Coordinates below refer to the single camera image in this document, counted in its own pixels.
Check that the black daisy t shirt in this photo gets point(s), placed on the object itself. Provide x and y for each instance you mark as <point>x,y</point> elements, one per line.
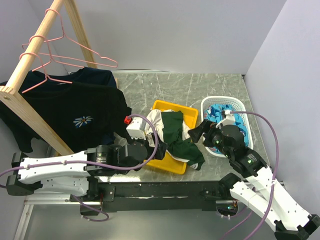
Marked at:
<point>81,114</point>

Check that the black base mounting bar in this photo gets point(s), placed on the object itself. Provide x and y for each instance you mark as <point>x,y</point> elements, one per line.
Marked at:
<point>151,196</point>

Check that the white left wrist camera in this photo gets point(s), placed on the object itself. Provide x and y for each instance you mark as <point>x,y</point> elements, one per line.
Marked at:
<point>136,127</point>

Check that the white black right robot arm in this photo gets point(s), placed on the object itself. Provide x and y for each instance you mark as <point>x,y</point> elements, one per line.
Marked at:
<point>256,188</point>

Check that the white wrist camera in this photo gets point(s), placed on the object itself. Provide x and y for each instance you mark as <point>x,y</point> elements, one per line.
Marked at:
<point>227,119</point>
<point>136,127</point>

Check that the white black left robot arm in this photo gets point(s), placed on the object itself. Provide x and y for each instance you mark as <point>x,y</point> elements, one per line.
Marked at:
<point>76,174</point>

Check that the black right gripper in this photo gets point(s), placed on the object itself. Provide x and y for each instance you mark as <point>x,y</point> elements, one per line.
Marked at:
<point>206,126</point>

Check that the pink wire hanger front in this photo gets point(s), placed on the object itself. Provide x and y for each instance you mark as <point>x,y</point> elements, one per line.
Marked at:
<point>46,76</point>

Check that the pink wire hanger rear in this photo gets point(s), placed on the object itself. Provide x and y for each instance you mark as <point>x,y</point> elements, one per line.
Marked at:
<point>75,42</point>

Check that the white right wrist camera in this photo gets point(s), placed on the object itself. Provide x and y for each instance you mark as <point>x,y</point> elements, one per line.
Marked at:
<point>227,119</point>

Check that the blue shark print cloth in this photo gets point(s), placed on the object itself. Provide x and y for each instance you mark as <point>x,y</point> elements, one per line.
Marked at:
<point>215,114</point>

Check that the white plastic basket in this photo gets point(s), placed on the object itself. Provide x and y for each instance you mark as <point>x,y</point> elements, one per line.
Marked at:
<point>237,105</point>

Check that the dark navy t shirt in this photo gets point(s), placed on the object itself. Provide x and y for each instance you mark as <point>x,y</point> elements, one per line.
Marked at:
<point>86,75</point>

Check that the yellow plastic tray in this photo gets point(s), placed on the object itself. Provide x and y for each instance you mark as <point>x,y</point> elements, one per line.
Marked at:
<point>190,115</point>

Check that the green and white t shirt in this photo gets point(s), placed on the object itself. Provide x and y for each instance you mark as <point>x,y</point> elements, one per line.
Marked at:
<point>173,131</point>

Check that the aluminium rail frame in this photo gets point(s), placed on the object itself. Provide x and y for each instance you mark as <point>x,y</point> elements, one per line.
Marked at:
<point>51,216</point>

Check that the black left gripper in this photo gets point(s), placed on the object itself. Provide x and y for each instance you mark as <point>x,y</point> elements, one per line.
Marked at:
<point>161,147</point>

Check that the wooden clothes rack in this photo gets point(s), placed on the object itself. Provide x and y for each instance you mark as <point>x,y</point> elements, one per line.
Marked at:
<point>9,94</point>

